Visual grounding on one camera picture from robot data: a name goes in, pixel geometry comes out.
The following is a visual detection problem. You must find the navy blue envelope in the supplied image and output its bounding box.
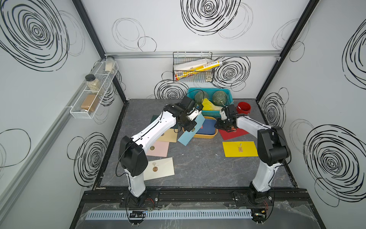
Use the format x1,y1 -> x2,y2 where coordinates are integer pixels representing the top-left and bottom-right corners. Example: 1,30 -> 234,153
197,118 -> 216,135

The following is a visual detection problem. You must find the yellow envelope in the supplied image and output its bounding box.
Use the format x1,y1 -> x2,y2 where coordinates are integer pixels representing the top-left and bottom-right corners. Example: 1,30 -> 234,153
223,141 -> 258,157

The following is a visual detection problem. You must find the light blue envelope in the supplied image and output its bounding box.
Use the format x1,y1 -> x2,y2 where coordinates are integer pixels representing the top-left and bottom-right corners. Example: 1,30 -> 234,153
177,114 -> 205,146

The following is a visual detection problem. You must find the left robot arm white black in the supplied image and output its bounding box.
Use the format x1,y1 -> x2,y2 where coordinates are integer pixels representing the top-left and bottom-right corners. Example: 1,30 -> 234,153
119,96 -> 204,199

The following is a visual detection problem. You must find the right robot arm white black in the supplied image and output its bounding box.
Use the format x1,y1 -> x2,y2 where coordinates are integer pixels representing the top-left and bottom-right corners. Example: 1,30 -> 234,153
215,105 -> 291,205

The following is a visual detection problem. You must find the yellow white box in basket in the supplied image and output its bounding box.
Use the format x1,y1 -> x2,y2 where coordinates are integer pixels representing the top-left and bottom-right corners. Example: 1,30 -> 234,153
173,58 -> 222,83

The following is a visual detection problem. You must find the red envelope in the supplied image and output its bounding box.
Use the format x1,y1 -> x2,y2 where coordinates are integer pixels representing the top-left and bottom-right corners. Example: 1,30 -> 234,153
218,128 -> 249,141

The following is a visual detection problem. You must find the teal plastic basket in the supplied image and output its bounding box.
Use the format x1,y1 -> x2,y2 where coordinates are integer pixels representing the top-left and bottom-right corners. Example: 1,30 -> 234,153
187,88 -> 234,118

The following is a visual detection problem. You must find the red cup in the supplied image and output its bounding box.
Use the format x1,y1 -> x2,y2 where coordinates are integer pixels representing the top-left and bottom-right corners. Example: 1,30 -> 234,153
236,102 -> 251,115

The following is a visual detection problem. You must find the left green melon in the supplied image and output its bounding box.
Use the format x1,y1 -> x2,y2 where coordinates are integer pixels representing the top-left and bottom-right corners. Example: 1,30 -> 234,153
194,90 -> 209,104

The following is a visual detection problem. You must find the green melon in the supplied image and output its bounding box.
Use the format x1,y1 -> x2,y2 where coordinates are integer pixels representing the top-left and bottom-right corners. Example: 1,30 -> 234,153
212,91 -> 228,106
194,90 -> 209,104

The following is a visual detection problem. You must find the dark green envelope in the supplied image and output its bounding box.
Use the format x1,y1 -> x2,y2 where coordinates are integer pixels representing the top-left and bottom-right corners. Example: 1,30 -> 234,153
150,115 -> 160,123

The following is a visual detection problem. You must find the tan kraft envelope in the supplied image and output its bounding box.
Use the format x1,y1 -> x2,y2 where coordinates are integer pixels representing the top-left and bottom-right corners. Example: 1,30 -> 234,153
157,128 -> 178,143

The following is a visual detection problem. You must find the yellow cabbage toy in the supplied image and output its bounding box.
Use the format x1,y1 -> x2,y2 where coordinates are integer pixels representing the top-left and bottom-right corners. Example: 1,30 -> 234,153
202,98 -> 223,111

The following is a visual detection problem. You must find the right green melon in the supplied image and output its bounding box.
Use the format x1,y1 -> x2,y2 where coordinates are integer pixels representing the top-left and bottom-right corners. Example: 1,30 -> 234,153
212,91 -> 228,106

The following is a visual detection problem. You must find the pink envelope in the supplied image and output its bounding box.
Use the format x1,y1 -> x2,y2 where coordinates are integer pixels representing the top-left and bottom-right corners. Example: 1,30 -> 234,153
146,141 -> 169,157

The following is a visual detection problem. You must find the cream white envelope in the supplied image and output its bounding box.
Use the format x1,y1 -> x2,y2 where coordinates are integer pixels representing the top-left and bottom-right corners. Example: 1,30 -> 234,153
144,157 -> 175,181

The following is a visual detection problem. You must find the clear jar far shelf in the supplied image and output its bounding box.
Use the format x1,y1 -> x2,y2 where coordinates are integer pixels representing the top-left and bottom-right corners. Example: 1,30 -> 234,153
104,55 -> 115,73

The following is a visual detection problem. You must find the jar with black lid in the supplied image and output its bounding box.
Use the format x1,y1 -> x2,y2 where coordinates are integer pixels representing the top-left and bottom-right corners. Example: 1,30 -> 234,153
85,74 -> 102,94

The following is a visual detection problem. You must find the black wire wall basket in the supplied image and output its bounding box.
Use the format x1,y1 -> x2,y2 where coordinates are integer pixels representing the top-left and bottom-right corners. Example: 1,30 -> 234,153
172,52 -> 214,83

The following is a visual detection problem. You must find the white wire wall shelf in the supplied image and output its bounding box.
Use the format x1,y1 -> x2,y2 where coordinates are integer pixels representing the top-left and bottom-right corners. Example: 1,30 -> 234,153
70,56 -> 119,119

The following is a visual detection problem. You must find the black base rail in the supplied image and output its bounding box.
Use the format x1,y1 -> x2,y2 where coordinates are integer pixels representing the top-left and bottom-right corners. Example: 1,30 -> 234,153
79,187 -> 310,208

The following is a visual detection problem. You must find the white slotted cable duct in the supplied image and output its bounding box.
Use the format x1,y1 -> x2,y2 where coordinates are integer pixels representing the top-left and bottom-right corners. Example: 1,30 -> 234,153
85,209 -> 253,220

